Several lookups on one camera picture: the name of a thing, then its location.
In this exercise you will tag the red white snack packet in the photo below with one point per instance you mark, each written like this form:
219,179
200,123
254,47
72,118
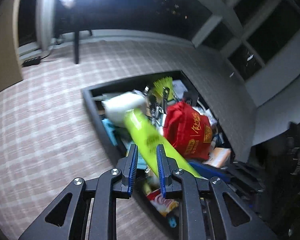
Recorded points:
162,205

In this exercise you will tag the orange white soap box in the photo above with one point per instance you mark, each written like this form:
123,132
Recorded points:
219,157

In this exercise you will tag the black storage tray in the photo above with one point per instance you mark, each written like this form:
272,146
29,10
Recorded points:
235,173

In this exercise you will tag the red shopping bag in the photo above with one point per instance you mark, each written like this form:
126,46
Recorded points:
188,131

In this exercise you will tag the lime green tube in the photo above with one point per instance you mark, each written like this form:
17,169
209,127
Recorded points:
147,138

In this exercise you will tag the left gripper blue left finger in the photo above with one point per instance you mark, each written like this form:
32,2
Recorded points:
132,163

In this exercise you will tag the black power strip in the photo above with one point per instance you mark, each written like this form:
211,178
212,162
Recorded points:
32,61

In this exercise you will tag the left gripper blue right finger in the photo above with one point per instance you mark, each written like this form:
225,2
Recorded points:
163,169

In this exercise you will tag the white oval mouse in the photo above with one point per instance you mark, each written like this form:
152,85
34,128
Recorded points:
116,107

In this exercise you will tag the large cardboard panel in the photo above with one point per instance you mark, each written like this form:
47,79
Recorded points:
10,64

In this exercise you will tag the lime green brush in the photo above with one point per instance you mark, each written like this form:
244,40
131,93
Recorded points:
159,86

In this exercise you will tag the black tripod stand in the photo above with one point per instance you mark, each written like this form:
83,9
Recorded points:
59,41

